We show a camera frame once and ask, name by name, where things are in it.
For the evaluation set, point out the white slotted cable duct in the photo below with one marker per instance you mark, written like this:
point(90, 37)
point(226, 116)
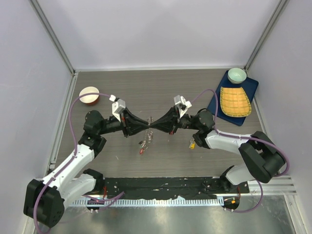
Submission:
point(179, 202)

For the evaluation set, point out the red bowl white inside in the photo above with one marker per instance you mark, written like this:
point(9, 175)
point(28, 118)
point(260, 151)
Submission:
point(89, 95)

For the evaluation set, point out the yellow woven bamboo plate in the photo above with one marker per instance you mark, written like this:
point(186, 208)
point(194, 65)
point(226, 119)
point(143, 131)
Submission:
point(234, 102)

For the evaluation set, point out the light green bowl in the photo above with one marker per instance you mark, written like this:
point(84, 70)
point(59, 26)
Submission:
point(237, 75)

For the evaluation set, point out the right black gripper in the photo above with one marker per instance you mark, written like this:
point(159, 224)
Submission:
point(171, 118)

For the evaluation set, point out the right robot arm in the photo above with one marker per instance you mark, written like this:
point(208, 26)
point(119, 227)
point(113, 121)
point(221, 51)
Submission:
point(262, 160)

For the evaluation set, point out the large silver keyring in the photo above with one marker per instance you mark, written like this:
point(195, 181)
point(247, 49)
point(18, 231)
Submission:
point(148, 138)

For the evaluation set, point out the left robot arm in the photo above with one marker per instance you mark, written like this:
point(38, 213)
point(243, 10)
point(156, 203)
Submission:
point(47, 199)

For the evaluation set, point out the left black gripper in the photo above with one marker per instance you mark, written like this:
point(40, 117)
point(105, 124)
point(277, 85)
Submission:
point(132, 122)

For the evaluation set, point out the yellow key tag with key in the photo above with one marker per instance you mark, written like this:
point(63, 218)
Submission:
point(192, 144)

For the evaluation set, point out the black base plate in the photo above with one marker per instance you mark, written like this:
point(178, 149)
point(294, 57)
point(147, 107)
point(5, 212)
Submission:
point(165, 188)

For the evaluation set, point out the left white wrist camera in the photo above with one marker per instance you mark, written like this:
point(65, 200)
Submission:
point(118, 106)

